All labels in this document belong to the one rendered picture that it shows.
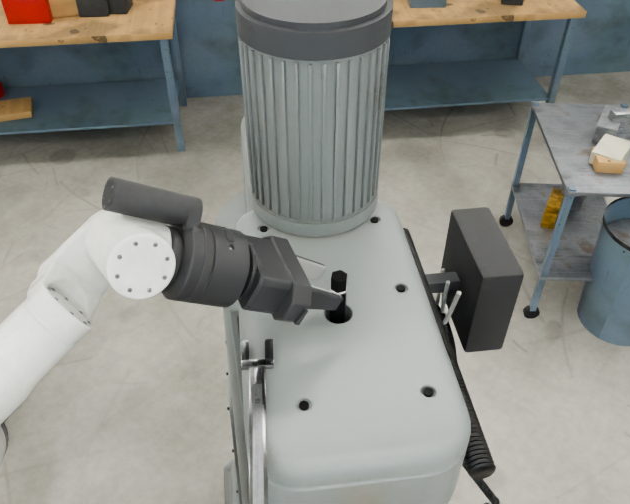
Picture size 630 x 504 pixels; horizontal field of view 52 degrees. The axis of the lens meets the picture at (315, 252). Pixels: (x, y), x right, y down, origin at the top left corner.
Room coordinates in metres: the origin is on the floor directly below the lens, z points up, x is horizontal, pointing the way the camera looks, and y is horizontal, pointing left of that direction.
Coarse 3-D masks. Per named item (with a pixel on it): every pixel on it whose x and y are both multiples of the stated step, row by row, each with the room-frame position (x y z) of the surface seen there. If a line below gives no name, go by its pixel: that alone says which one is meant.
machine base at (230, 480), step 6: (228, 462) 1.34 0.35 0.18; (234, 462) 1.33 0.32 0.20; (228, 468) 1.32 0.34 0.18; (234, 468) 1.30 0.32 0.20; (228, 474) 1.30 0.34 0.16; (234, 474) 1.28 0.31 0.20; (228, 480) 1.27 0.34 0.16; (234, 480) 1.25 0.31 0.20; (228, 486) 1.25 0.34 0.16; (234, 486) 1.23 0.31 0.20; (228, 492) 1.23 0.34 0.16; (234, 492) 1.20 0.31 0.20; (228, 498) 1.20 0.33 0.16; (234, 498) 1.18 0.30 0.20
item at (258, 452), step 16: (272, 352) 0.50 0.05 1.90; (256, 368) 0.47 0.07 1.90; (256, 384) 0.45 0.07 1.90; (256, 400) 0.43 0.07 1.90; (256, 416) 0.41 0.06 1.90; (256, 432) 0.39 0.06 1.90; (256, 448) 0.37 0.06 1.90; (256, 464) 0.35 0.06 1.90; (256, 480) 0.33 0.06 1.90; (256, 496) 0.31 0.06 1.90
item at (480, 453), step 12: (408, 240) 0.81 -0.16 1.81; (420, 264) 0.76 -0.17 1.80; (420, 276) 0.72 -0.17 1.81; (432, 300) 0.67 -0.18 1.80; (444, 336) 0.60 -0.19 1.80; (456, 360) 0.56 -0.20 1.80; (456, 372) 0.54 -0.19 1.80; (468, 396) 0.50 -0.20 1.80; (468, 408) 0.48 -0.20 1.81; (480, 432) 0.45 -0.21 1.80; (468, 444) 0.43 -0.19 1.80; (480, 444) 0.43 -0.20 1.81; (468, 456) 0.42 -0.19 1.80; (480, 456) 0.41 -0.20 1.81; (468, 468) 0.40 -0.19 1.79; (480, 468) 0.40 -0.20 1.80; (492, 468) 0.40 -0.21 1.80
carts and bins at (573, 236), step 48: (528, 144) 3.03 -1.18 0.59; (576, 144) 2.65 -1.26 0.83; (624, 144) 2.55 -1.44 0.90; (528, 192) 2.97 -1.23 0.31; (576, 192) 2.27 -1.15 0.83; (624, 192) 2.26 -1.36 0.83; (528, 240) 2.55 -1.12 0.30; (576, 240) 2.54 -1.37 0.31; (624, 240) 2.32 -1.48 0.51; (624, 288) 2.11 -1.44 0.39; (624, 336) 2.09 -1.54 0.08
